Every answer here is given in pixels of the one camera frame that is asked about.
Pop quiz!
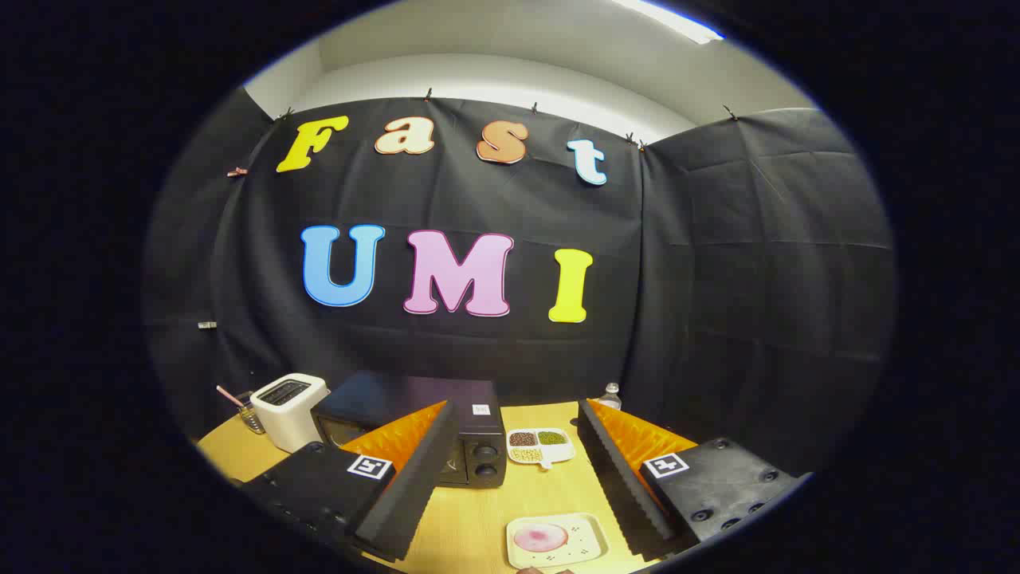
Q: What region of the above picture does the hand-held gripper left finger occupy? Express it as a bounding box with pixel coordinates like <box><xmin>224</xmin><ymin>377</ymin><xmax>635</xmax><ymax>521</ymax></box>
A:
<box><xmin>239</xmin><ymin>400</ymin><xmax>460</xmax><ymax>563</ymax></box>

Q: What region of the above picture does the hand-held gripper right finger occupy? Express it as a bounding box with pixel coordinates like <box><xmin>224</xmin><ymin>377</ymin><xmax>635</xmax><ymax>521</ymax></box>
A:
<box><xmin>578</xmin><ymin>398</ymin><xmax>814</xmax><ymax>559</ymax></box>

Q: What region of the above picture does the cream square tray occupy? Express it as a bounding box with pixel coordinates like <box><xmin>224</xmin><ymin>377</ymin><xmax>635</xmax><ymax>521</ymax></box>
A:
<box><xmin>506</xmin><ymin>513</ymin><xmax>610</xmax><ymax>570</ymax></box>

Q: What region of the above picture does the black toaster oven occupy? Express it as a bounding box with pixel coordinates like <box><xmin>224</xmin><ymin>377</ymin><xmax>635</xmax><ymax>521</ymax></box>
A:
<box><xmin>311</xmin><ymin>371</ymin><xmax>508</xmax><ymax>489</ymax></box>

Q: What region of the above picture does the pink ham slice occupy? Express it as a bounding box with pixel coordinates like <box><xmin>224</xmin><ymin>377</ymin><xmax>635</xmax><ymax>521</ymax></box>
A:
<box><xmin>514</xmin><ymin>524</ymin><xmax>570</xmax><ymax>553</ymax></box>

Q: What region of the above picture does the white toaster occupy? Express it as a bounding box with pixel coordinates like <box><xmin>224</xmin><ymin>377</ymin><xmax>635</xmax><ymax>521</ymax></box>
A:
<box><xmin>250</xmin><ymin>373</ymin><xmax>331</xmax><ymax>454</ymax></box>

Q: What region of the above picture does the white divided bean dish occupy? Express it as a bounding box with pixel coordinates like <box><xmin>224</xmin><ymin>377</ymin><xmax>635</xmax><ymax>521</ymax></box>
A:
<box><xmin>507</xmin><ymin>428</ymin><xmax>576</xmax><ymax>470</ymax></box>

